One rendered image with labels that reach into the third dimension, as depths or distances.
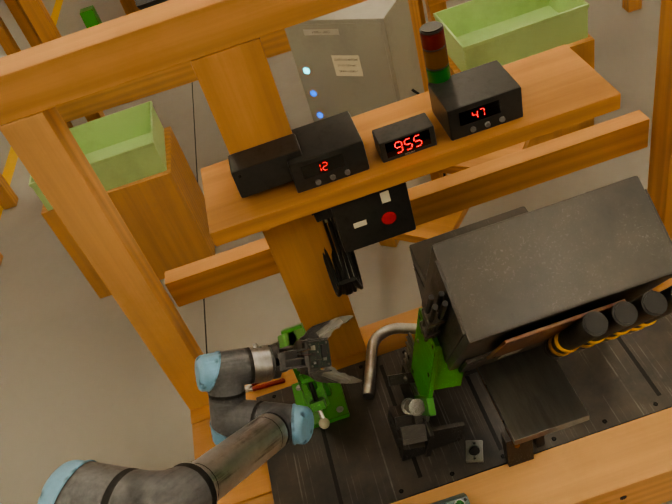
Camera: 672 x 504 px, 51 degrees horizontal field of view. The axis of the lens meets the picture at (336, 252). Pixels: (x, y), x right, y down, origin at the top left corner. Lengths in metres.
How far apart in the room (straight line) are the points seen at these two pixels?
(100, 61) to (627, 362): 1.38
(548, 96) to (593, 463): 0.82
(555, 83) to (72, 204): 1.07
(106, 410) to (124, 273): 1.84
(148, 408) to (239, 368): 1.95
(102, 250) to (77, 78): 0.41
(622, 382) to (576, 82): 0.72
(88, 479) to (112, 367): 2.49
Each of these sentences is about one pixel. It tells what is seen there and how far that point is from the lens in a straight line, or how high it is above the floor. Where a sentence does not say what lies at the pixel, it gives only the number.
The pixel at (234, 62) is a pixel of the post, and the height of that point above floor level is 1.82.
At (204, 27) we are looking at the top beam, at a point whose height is 1.90.
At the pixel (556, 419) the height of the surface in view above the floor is 1.13.
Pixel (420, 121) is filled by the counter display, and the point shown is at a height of 1.59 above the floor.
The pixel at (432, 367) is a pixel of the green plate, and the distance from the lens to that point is 1.52.
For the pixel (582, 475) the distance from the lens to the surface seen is 1.73.
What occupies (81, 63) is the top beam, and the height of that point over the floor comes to 1.91.
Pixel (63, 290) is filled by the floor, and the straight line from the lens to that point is 4.24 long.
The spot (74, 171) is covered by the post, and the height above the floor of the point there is 1.71.
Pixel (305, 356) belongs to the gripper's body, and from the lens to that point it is 1.46.
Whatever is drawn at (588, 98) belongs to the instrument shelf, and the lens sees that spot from 1.60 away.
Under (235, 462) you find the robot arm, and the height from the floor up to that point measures 1.43.
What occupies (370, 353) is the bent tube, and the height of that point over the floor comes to 0.93.
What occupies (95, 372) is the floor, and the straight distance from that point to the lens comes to 3.67.
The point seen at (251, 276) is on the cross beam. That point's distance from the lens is 1.85.
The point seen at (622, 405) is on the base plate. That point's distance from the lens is 1.83.
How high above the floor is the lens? 2.43
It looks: 42 degrees down
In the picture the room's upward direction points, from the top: 19 degrees counter-clockwise
